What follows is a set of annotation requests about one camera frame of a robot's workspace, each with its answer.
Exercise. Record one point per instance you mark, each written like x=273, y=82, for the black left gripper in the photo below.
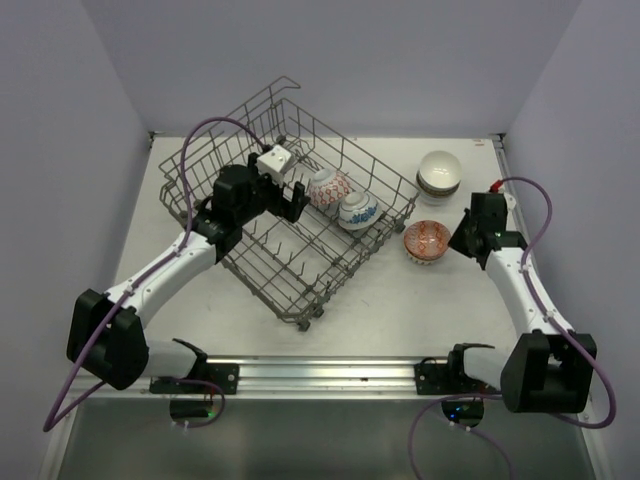
x=288, y=209

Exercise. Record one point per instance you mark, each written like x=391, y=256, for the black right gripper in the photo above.
x=456, y=241

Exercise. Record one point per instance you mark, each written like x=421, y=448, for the blue zigzag bowl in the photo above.
x=426, y=239

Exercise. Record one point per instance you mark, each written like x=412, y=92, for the plain white bowl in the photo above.
x=435, y=202

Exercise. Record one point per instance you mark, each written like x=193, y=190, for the red dotted pattern bowl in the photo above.
x=433, y=191

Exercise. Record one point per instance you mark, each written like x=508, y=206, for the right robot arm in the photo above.
x=547, y=369

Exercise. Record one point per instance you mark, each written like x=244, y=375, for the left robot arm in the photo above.
x=107, y=336

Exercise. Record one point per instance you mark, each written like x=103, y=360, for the red lattice bowl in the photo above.
x=328, y=186

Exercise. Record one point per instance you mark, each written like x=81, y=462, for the blue floral white bowl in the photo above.
x=358, y=210

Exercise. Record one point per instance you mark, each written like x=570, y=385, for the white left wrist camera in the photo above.
x=276, y=162

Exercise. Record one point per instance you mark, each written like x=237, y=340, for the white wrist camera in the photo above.
x=276, y=162
x=498, y=188

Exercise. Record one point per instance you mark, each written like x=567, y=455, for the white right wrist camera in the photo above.
x=498, y=188

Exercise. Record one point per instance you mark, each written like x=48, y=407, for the grey wire dish rack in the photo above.
x=294, y=269

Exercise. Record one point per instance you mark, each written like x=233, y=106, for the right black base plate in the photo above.
x=432, y=376

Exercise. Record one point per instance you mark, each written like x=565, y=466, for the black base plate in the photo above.
x=224, y=375
x=432, y=376

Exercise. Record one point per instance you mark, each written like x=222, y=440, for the aluminium mounting rail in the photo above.
x=288, y=377

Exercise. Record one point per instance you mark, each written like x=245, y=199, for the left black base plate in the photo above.
x=224, y=375

